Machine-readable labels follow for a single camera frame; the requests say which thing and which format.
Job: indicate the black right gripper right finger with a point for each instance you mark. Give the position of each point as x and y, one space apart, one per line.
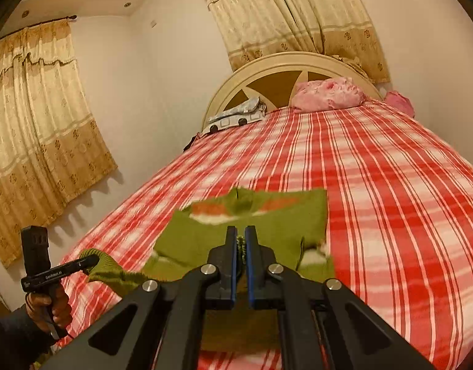
260 286

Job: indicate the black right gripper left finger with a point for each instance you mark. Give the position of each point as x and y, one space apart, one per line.
225 259

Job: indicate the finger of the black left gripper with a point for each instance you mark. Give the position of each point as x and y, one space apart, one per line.
86 264

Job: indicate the green striped knit sweater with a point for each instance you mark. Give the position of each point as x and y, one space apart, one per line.
292 224

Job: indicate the dark jacket left forearm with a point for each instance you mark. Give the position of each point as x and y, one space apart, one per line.
21 340

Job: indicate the person's left hand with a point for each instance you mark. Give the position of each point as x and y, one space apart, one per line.
61 309

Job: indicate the beige side window curtain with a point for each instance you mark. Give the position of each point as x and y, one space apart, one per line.
51 148

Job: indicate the red plaid bed sheet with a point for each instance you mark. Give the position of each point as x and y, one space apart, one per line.
400 226

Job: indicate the pink floral pillow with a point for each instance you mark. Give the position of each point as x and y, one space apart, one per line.
327 94

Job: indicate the cream wooden headboard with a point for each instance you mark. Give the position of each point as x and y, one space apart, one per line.
274 79

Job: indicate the beige patterned curtain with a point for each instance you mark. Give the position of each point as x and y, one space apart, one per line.
340 29

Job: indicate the black camera box left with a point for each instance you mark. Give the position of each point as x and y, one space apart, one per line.
35 249

